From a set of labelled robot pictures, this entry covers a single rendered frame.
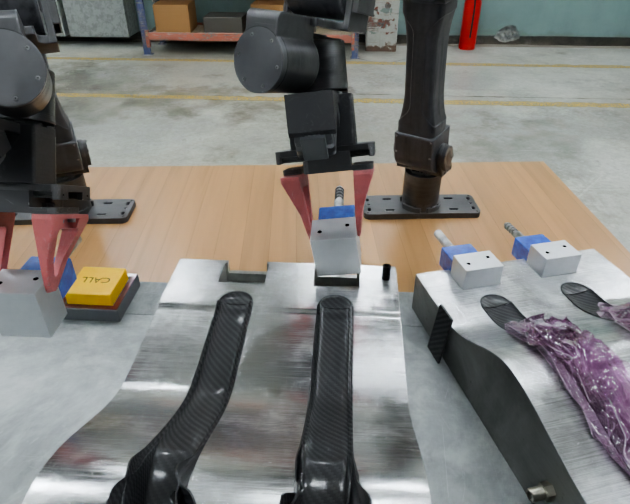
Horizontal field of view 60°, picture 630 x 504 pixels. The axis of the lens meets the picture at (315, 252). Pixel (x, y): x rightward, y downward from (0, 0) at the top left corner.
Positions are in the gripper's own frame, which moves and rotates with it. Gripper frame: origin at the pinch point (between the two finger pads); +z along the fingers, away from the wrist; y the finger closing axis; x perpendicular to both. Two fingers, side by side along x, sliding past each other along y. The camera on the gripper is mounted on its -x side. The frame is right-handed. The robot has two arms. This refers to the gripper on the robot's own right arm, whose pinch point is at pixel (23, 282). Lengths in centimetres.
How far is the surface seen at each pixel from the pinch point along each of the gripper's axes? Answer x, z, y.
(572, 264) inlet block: 21, -1, 59
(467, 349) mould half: 8.0, 6.8, 43.3
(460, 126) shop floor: 317, -63, 105
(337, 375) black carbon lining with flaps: 1.0, 8.0, 29.7
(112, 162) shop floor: 255, -30, -102
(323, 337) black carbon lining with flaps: 5.1, 5.4, 28.1
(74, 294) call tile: 17.3, 4.1, -4.0
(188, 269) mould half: 13.5, 0.0, 11.8
